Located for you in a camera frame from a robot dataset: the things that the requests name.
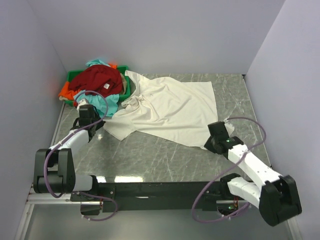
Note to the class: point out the cream white t-shirt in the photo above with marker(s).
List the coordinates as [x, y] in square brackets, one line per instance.
[166, 108]

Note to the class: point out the teal t-shirt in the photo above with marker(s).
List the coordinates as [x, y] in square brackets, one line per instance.
[100, 85]

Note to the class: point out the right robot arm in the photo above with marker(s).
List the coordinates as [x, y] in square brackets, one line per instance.
[276, 196]

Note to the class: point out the green plastic bin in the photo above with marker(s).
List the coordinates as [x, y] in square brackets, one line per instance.
[67, 95]

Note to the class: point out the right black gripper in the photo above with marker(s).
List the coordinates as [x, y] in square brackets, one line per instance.
[208, 146]

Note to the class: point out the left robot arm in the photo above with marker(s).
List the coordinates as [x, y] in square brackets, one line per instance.
[54, 170]

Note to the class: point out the orange t-shirt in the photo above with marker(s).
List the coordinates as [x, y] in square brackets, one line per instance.
[66, 92]

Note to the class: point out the black base crossbar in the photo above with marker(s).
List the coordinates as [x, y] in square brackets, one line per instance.
[142, 196]

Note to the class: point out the dark red t-shirt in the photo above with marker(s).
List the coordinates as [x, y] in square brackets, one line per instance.
[97, 80]

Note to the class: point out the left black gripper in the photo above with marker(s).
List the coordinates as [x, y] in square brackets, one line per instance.
[100, 124]

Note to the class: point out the aluminium frame rail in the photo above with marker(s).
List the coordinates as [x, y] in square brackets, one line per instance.
[45, 197]

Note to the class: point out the tan t-shirt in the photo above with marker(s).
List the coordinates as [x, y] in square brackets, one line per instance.
[124, 84]

